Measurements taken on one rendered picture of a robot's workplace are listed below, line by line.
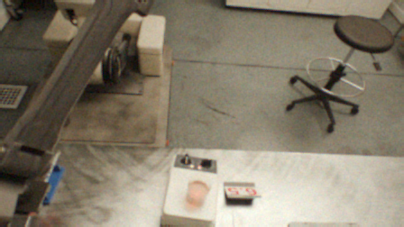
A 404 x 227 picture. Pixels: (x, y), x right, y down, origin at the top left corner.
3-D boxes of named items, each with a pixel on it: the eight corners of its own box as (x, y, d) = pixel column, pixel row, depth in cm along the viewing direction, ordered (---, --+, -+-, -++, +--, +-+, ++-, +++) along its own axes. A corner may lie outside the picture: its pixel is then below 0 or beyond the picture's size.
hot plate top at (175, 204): (171, 167, 71) (171, 166, 71) (217, 175, 71) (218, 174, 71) (161, 214, 64) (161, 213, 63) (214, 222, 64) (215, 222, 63)
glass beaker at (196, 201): (203, 213, 64) (207, 198, 58) (181, 204, 65) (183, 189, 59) (211, 190, 68) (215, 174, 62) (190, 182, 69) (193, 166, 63)
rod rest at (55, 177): (52, 167, 76) (48, 160, 74) (65, 168, 76) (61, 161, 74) (36, 203, 70) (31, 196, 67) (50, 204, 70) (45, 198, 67)
